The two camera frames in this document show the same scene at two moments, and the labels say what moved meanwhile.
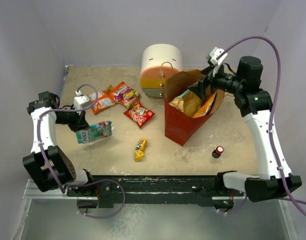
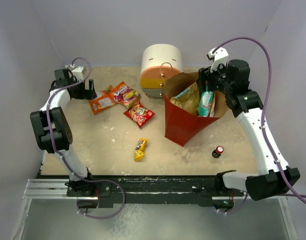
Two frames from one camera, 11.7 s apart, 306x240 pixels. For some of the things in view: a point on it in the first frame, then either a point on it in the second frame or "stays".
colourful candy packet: [126, 96] stays
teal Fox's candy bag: [95, 131] → [205, 103]
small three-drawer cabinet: [158, 62] stays
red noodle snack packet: [139, 114] stays
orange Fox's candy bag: [101, 100] stays
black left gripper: [80, 122] → [87, 94]
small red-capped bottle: [216, 153] stays
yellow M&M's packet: [140, 149] stays
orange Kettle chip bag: [206, 107] → [212, 107]
